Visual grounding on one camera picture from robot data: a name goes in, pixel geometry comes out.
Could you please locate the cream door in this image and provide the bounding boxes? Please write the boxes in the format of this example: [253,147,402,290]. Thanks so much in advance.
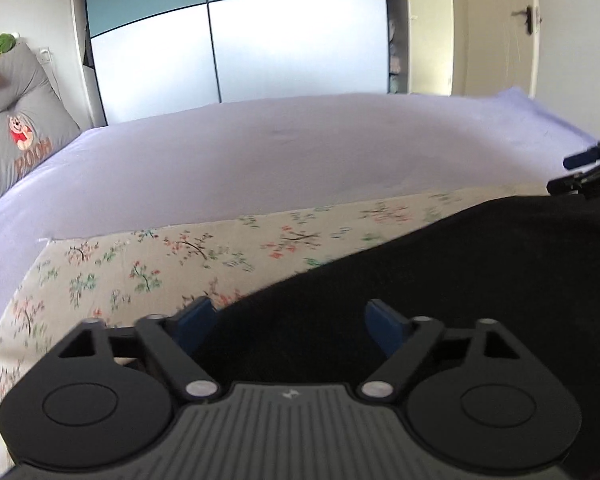
[450,0,541,100]

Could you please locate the grey pillow with bear print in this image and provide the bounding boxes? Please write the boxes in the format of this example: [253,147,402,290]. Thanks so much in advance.
[0,42,82,213]

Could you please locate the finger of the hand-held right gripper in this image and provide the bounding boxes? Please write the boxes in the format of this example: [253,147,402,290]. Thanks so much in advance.
[546,154,600,202]
[563,136,600,171]

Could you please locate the black door handle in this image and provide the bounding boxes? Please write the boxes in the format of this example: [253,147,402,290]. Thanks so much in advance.
[512,5,542,37]

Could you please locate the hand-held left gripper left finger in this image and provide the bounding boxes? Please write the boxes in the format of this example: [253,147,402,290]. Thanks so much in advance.
[57,296,221,404]

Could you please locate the bed with purple sheet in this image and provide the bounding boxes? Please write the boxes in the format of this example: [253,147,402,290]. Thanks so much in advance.
[0,86,600,351]

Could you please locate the wardrobe with sliding doors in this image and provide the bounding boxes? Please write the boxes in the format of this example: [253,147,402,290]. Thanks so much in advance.
[70,0,408,127]

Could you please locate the black pants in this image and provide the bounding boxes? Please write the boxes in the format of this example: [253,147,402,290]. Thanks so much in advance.
[192,191,600,413]

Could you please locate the floral printed bed cloth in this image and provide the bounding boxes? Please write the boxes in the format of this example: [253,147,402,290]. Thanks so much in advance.
[0,182,531,428]

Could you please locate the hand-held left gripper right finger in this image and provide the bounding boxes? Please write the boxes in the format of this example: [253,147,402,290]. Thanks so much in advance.
[357,298,523,404]

